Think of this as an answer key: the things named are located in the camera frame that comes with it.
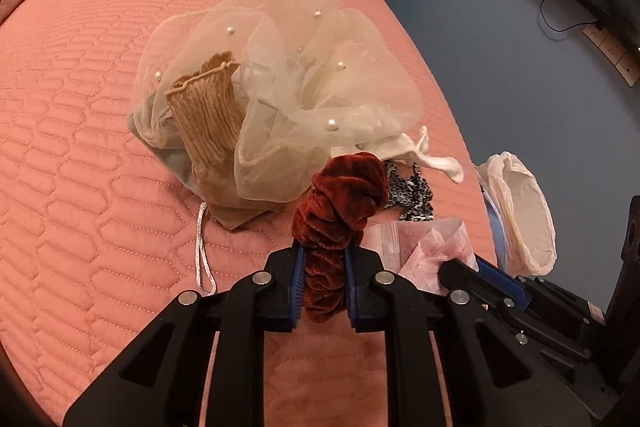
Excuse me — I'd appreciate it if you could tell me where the pink tissue wrapper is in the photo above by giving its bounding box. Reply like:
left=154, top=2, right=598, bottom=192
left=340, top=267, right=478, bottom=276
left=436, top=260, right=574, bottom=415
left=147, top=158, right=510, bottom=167
left=367, top=218, right=478, bottom=296

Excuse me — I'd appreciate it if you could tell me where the bin with white liner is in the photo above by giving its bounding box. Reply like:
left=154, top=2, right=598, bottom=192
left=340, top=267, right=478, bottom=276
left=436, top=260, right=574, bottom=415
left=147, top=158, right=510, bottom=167
left=475, top=151, right=557, bottom=277

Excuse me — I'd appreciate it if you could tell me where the beige wall socket panel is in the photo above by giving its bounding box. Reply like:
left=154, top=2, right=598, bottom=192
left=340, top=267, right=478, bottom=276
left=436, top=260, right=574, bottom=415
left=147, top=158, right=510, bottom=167
left=584, top=23, right=640, bottom=88

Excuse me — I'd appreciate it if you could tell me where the cream tulle fabric with pearls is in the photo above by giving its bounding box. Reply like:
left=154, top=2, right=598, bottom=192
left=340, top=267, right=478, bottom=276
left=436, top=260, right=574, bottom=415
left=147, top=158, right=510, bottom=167
left=131, top=0, right=426, bottom=204

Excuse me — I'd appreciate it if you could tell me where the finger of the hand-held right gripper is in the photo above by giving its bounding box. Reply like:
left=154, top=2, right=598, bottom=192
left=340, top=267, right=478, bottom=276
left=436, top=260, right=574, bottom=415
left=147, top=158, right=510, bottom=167
left=437, top=258, right=506, bottom=309
left=472, top=256, right=534, bottom=311

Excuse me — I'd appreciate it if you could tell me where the pink quilted bed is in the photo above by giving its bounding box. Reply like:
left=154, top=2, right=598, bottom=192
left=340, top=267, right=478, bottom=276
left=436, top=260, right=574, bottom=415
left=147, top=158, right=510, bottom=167
left=0, top=0, right=501, bottom=427

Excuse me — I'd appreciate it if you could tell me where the silver braided cord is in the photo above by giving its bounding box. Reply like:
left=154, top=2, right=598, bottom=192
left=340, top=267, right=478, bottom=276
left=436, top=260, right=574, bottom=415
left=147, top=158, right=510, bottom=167
left=194, top=202, right=219, bottom=296

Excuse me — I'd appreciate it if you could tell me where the tan ribbed sock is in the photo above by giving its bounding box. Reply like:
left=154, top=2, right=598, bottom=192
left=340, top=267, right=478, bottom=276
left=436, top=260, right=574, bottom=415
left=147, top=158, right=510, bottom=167
left=165, top=52, right=282, bottom=230

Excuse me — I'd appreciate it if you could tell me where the dark red velvet scrunchie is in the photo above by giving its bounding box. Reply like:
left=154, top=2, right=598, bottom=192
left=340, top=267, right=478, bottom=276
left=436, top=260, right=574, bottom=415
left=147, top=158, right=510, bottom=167
left=291, top=153, right=390, bottom=325

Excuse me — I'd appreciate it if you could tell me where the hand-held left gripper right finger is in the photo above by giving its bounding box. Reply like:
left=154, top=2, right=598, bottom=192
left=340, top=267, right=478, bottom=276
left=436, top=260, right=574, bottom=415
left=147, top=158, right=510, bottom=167
left=344, top=243, right=597, bottom=427

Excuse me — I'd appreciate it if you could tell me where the leopard print scrunchie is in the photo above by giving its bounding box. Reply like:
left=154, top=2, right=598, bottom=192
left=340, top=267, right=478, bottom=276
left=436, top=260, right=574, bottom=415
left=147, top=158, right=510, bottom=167
left=382, top=161, right=435, bottom=223

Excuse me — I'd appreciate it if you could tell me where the pale blue trash bin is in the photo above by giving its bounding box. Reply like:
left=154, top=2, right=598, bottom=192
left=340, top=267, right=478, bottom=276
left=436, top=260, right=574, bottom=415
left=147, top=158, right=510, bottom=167
left=487, top=199, right=512, bottom=273

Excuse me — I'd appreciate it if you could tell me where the white cloth glove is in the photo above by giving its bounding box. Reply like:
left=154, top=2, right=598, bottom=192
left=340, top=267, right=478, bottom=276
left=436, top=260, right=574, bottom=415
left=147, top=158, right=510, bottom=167
left=370, top=126, right=466, bottom=186

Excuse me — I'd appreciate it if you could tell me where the black power cable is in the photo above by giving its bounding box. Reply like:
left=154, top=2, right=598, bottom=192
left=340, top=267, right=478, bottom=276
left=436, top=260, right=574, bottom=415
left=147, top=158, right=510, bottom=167
left=539, top=0, right=601, bottom=34

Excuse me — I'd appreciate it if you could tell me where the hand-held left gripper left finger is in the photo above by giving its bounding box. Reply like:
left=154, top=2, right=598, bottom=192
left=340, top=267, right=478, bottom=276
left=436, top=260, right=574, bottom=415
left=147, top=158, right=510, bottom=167
left=62, top=247, right=306, bottom=427

